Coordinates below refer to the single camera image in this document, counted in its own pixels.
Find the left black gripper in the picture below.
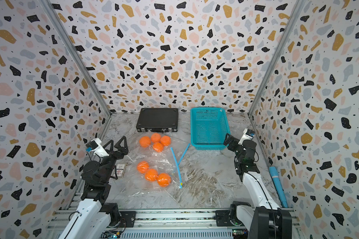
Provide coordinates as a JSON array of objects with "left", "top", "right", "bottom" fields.
[{"left": 100, "top": 137, "right": 128, "bottom": 185}]

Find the teal plastic basket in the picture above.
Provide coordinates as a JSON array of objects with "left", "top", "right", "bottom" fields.
[{"left": 190, "top": 107, "right": 230, "bottom": 150}]

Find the orange fruit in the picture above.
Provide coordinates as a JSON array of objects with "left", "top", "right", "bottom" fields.
[
  {"left": 157, "top": 173, "right": 172, "bottom": 187},
  {"left": 137, "top": 161, "right": 150, "bottom": 174},
  {"left": 144, "top": 168, "right": 159, "bottom": 182}
]

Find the clear zip-top bag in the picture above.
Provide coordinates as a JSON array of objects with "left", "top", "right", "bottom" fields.
[
  {"left": 125, "top": 147, "right": 183, "bottom": 196},
  {"left": 133, "top": 132, "right": 190, "bottom": 164}
]

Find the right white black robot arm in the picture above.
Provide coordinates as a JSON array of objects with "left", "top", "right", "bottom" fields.
[{"left": 223, "top": 130, "right": 293, "bottom": 239}]

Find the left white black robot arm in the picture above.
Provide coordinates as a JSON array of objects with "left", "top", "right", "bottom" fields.
[{"left": 59, "top": 136, "right": 129, "bottom": 239}]

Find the small printed packet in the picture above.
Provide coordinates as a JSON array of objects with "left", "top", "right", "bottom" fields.
[{"left": 115, "top": 163, "right": 128, "bottom": 178}]

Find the black hard case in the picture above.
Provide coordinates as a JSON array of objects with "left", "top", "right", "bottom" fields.
[{"left": 136, "top": 108, "right": 179, "bottom": 133}]

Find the blue cylindrical tube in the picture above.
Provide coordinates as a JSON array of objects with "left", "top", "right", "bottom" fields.
[{"left": 269, "top": 166, "right": 288, "bottom": 208}]

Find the green circuit board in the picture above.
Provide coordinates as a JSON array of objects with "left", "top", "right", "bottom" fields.
[{"left": 103, "top": 231, "right": 121, "bottom": 239}]

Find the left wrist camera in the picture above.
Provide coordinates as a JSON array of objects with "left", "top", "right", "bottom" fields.
[{"left": 86, "top": 138, "right": 109, "bottom": 158}]

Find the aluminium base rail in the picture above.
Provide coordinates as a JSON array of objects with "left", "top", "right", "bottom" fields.
[{"left": 47, "top": 207, "right": 304, "bottom": 239}]

